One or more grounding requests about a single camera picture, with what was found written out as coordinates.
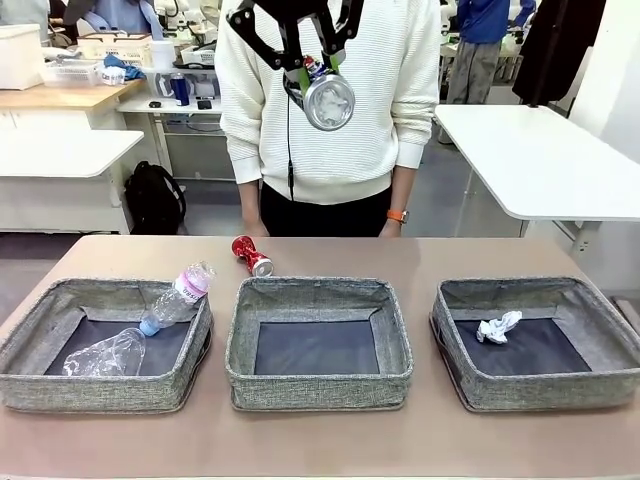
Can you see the person's left forearm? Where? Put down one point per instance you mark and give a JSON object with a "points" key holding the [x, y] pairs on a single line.
{"points": [[405, 190]]}

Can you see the black backpack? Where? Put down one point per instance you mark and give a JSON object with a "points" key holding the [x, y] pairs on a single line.
{"points": [[150, 200]]}

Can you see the black hanging coat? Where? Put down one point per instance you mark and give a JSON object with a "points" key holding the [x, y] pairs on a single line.
{"points": [[555, 50]]}

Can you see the grey fabric basket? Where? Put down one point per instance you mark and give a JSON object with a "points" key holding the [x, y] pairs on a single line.
{"points": [[320, 390], [540, 390], [100, 390]]}

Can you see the white desktop device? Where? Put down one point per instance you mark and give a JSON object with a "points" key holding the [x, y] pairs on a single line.
{"points": [[197, 56]]}

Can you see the clear plastic container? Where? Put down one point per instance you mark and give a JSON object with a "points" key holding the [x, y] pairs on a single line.
{"points": [[70, 74]]}

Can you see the person torso white sweater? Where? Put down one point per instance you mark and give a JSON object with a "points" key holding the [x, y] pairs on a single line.
{"points": [[380, 125]]}

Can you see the crushed black can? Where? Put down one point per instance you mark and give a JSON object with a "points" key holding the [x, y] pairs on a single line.
{"points": [[330, 102]]}

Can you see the black phone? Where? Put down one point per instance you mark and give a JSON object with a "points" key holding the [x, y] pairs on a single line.
{"points": [[204, 104]]}

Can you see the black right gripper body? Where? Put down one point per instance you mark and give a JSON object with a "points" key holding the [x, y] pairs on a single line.
{"points": [[300, 10]]}

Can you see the person's right hand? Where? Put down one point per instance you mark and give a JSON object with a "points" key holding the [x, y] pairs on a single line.
{"points": [[255, 230]]}

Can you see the background person blue jacket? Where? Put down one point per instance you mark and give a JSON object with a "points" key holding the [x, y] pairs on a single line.
{"points": [[487, 25]]}

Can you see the blue cloth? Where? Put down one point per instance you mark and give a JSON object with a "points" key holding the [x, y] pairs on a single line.
{"points": [[132, 70]]}

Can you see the white printed small box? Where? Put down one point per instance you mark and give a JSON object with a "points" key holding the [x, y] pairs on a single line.
{"points": [[112, 76]]}

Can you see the plastic bottle pink label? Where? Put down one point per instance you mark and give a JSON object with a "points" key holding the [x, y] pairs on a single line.
{"points": [[175, 300]]}

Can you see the white cylinder roll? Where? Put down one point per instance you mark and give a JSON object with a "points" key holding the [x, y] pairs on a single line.
{"points": [[161, 54]]}

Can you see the clear plastic cup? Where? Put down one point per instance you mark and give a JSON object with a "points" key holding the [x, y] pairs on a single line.
{"points": [[105, 355]]}

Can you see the white storage box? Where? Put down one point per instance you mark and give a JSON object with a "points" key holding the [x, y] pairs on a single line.
{"points": [[20, 55]]}

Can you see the white desk with metal legs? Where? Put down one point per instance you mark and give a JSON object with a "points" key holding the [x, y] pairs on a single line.
{"points": [[175, 111]]}

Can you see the blue bottle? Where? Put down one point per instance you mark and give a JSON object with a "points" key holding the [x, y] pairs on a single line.
{"points": [[180, 90]]}

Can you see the person's left hand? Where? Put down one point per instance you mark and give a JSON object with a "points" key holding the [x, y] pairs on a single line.
{"points": [[391, 231]]}

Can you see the person's right forearm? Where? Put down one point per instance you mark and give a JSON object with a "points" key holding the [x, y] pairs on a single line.
{"points": [[250, 202]]}

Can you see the large white table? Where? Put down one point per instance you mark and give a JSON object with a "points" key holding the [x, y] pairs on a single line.
{"points": [[525, 160]]}

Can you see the crushed red can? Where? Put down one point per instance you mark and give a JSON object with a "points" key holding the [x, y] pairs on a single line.
{"points": [[250, 252]]}

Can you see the white paper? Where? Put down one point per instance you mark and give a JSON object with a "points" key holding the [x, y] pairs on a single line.
{"points": [[495, 330]]}

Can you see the wooden top workbench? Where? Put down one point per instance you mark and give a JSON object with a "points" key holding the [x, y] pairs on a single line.
{"points": [[60, 97]]}

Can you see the orange wrist watch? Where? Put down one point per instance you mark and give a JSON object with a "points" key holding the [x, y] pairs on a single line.
{"points": [[397, 216]]}

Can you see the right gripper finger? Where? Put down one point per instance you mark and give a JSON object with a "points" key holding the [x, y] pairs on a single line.
{"points": [[342, 30], [270, 47]]}

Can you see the cream crate wooden rim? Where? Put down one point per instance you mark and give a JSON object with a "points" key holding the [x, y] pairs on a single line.
{"points": [[120, 49]]}

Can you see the background person light blue shirt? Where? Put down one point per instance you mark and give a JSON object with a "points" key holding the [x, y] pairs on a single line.
{"points": [[125, 15]]}

